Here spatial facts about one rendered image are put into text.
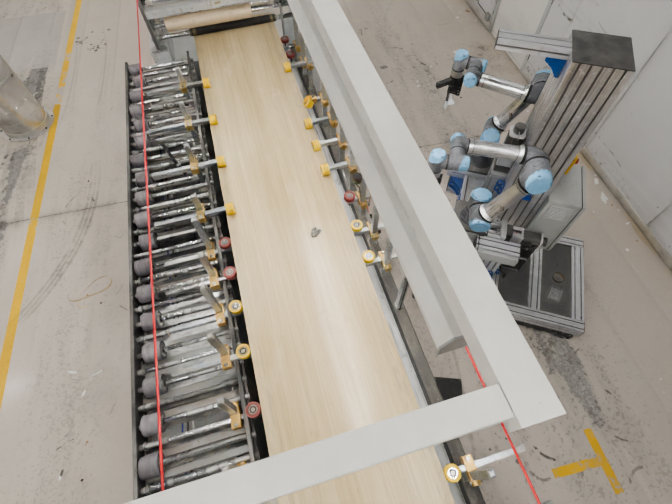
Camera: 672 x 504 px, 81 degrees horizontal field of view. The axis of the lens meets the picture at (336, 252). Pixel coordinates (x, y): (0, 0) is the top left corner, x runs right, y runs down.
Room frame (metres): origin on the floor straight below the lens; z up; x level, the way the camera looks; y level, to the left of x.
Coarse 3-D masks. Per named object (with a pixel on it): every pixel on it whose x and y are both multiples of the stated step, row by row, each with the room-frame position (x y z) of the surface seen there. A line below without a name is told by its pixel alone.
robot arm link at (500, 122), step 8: (544, 72) 1.97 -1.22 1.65; (536, 80) 1.93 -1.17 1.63; (544, 80) 1.89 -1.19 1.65; (512, 104) 1.98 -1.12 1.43; (520, 104) 1.94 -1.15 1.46; (528, 104) 1.92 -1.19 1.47; (504, 112) 1.98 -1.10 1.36; (512, 112) 1.95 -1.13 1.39; (520, 112) 1.94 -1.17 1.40; (488, 120) 2.06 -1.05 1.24; (496, 120) 1.99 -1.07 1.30; (504, 120) 1.96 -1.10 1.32; (496, 128) 1.95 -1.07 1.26; (504, 128) 1.95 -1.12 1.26
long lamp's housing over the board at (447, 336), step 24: (288, 0) 1.44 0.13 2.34; (312, 24) 1.22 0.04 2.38; (312, 48) 1.13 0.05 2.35; (336, 72) 0.98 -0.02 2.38; (336, 96) 0.90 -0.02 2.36; (360, 120) 0.78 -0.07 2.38; (360, 144) 0.71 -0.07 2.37; (360, 168) 0.66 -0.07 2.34; (384, 192) 0.55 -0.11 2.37; (384, 216) 0.51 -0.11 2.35; (408, 240) 0.42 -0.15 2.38; (408, 264) 0.38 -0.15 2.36; (432, 288) 0.31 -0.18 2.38; (432, 312) 0.27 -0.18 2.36; (432, 336) 0.24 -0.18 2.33; (456, 336) 0.22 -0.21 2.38
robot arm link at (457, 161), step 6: (450, 150) 1.42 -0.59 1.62; (456, 150) 1.39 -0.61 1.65; (462, 150) 1.39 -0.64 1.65; (450, 156) 1.35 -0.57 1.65; (456, 156) 1.35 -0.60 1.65; (462, 156) 1.35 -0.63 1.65; (468, 156) 1.35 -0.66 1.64; (450, 162) 1.32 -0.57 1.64; (456, 162) 1.32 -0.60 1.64; (462, 162) 1.31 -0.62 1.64; (468, 162) 1.31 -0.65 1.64; (450, 168) 1.31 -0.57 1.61; (456, 168) 1.30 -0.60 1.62; (462, 168) 1.30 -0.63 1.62; (468, 168) 1.30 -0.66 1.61
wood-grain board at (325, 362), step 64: (256, 64) 3.28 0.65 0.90; (256, 128) 2.45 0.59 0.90; (256, 192) 1.80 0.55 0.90; (320, 192) 1.78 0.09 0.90; (256, 256) 1.27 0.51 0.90; (320, 256) 1.26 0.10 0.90; (256, 320) 0.84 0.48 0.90; (320, 320) 0.83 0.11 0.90; (384, 320) 0.81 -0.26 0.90; (320, 384) 0.47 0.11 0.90; (384, 384) 0.45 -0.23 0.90
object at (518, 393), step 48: (336, 0) 1.19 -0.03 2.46; (336, 48) 0.96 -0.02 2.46; (384, 96) 0.76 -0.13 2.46; (384, 144) 0.61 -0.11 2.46; (432, 192) 0.48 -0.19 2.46; (432, 240) 0.37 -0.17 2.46; (480, 288) 0.27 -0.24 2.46; (480, 336) 0.19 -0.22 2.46; (528, 384) 0.12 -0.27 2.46; (384, 432) 0.06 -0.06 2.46; (432, 432) 0.06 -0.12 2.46; (240, 480) 0.01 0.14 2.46; (288, 480) 0.01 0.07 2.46
